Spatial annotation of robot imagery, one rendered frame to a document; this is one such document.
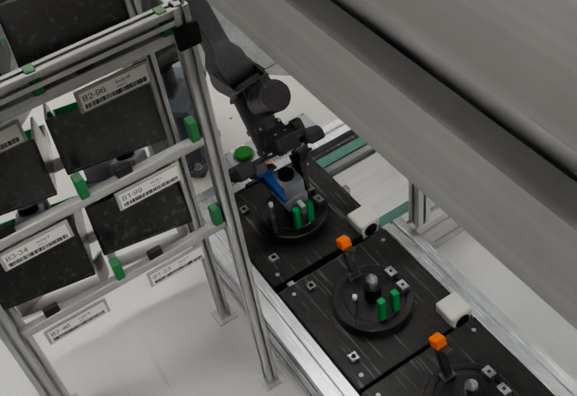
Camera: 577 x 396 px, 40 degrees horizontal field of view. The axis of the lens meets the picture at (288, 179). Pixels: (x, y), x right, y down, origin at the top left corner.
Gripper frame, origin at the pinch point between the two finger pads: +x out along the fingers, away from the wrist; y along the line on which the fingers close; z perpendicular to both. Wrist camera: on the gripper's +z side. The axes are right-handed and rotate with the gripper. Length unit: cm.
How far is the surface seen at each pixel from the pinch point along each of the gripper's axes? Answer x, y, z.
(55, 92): -27, -36, 51
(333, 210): 10.2, 7.1, -5.1
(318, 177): 4.3, 9.9, -11.9
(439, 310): 29.5, 7.5, 18.6
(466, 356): 36.3, 5.7, 24.4
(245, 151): -6.3, 2.0, -23.6
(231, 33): -43, 76, -211
